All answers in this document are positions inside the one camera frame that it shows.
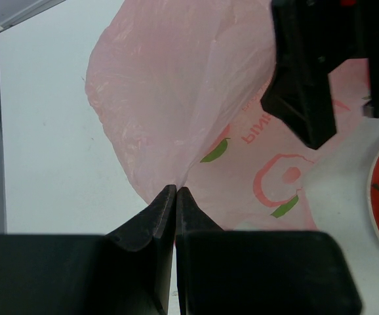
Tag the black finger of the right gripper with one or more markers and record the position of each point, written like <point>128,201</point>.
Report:
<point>305,108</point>

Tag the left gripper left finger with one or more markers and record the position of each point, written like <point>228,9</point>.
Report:
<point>124,272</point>

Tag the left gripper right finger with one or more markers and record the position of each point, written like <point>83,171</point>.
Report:
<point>258,272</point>

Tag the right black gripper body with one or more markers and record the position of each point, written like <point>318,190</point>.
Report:
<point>326,33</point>

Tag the pink plastic bag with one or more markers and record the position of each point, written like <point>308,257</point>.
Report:
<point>177,87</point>

